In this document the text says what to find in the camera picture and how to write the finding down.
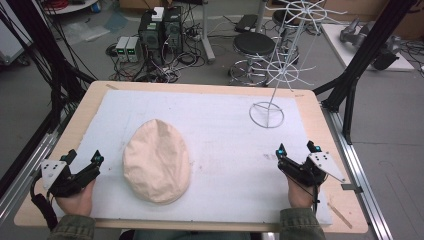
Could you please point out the wooden stick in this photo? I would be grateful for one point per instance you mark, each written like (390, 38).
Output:
(340, 216)

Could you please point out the person's left hand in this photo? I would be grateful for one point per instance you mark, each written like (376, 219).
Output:
(76, 201)

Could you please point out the white platform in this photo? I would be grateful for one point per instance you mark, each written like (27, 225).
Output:
(336, 40)

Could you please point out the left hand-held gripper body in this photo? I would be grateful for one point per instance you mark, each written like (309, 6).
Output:
(52, 171)

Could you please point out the grey metal bracket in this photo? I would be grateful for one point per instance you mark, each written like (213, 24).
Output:
(351, 187)

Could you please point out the grey power supply unit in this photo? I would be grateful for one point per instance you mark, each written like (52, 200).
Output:
(133, 49)
(122, 48)

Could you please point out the white round table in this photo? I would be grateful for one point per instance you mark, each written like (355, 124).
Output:
(70, 6)

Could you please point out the black flat device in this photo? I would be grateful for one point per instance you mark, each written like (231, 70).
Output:
(246, 23)

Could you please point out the white cabinet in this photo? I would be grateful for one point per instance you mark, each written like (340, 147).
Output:
(10, 43)

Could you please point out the white foam mat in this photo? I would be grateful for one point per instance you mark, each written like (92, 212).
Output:
(226, 156)

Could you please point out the beige cap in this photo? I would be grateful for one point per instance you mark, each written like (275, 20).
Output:
(156, 161)

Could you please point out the white box on tower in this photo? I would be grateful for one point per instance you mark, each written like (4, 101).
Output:
(157, 14)

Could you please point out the black computer tower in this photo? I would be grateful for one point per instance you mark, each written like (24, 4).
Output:
(173, 31)
(150, 35)

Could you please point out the clear plastic sheet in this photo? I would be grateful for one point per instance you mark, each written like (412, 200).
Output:
(85, 31)

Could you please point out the black metal frame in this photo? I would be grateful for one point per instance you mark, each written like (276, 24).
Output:
(43, 53)
(363, 56)

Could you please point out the grey table leg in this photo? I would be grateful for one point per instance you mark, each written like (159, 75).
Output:
(207, 36)

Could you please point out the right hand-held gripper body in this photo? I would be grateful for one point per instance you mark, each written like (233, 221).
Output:
(315, 168)

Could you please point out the black round stool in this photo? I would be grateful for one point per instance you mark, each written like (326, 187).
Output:
(254, 44)
(281, 16)

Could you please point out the person's right hand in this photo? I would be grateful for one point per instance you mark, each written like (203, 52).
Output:
(300, 196)

